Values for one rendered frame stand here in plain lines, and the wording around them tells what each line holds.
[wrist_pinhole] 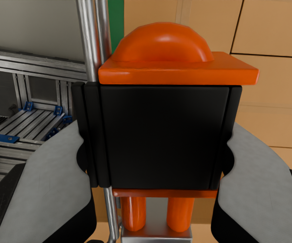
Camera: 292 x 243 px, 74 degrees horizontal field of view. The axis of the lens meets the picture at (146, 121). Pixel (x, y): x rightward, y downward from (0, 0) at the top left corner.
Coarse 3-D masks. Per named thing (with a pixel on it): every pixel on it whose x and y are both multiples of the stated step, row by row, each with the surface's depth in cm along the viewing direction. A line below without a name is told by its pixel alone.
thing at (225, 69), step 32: (128, 64) 9; (160, 64) 9; (192, 64) 9; (224, 64) 9; (128, 96) 9; (160, 96) 9; (192, 96) 9; (224, 96) 9; (128, 128) 10; (160, 128) 10; (192, 128) 10; (224, 128) 10; (128, 160) 11; (160, 160) 11; (192, 160) 11; (128, 192) 12; (160, 192) 12; (192, 192) 12
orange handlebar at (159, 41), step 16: (144, 32) 10; (160, 32) 9; (176, 32) 10; (192, 32) 10; (128, 48) 10; (144, 48) 10; (160, 48) 10; (176, 48) 10; (192, 48) 10; (208, 48) 10; (128, 208) 15; (144, 208) 16; (176, 208) 15; (192, 208) 16; (128, 224) 16; (144, 224) 17; (176, 224) 16
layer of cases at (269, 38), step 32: (128, 0) 66; (160, 0) 65; (192, 0) 65; (224, 0) 65; (256, 0) 64; (288, 0) 64; (128, 32) 70; (224, 32) 69; (256, 32) 69; (288, 32) 68; (256, 64) 74; (288, 64) 73; (256, 96) 80; (288, 96) 79; (256, 128) 87; (288, 128) 86; (288, 160) 94
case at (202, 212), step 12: (96, 192) 45; (96, 204) 42; (204, 204) 42; (96, 216) 40; (192, 216) 40; (204, 216) 40; (96, 228) 39; (108, 228) 39; (192, 228) 39; (204, 228) 39; (192, 240) 41; (204, 240) 41
